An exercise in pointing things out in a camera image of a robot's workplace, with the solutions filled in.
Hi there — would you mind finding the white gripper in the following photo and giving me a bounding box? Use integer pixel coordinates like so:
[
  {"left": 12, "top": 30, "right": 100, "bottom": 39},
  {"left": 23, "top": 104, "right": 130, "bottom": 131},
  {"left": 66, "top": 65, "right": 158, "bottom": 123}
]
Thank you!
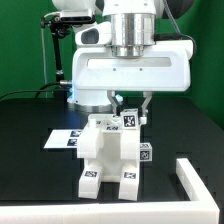
[{"left": 72, "top": 40, "right": 193, "bottom": 116}]

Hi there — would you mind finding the white tagged cube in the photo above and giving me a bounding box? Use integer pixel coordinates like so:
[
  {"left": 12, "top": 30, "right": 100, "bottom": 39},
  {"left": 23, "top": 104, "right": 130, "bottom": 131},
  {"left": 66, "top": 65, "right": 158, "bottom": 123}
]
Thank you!
[
  {"left": 120, "top": 108, "right": 138, "bottom": 129},
  {"left": 140, "top": 142, "right": 153, "bottom": 162}
]

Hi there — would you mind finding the white chair back frame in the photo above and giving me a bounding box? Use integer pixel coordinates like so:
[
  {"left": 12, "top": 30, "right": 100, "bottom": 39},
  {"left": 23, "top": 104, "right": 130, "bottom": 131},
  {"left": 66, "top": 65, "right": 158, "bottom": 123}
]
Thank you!
[{"left": 77, "top": 109, "right": 147, "bottom": 160}]

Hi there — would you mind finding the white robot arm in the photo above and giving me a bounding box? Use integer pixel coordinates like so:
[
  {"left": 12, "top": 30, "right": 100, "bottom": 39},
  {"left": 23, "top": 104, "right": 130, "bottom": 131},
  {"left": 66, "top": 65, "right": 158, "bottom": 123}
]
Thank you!
[{"left": 52, "top": 0, "right": 194, "bottom": 112}]

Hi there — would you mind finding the white U-shaped fence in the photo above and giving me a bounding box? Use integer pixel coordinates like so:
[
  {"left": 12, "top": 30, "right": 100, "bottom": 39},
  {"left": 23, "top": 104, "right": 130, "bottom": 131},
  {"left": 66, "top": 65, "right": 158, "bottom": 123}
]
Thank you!
[{"left": 0, "top": 158, "right": 220, "bottom": 224}]

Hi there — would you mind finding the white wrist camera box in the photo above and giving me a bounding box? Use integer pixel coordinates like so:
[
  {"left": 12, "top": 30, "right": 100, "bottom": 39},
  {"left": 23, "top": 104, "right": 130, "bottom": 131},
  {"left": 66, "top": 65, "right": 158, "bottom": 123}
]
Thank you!
[{"left": 75, "top": 21, "right": 112, "bottom": 46}]

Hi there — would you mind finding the black cable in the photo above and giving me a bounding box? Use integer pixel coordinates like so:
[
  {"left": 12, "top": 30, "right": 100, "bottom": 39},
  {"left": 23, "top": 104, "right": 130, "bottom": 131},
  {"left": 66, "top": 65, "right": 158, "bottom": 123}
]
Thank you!
[{"left": 0, "top": 81, "right": 64, "bottom": 102}]

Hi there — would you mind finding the grey mounted camera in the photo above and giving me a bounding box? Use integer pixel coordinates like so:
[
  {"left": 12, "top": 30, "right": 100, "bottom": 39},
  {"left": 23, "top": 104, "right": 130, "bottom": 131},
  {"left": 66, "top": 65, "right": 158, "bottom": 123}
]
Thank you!
[{"left": 59, "top": 10, "right": 93, "bottom": 24}]

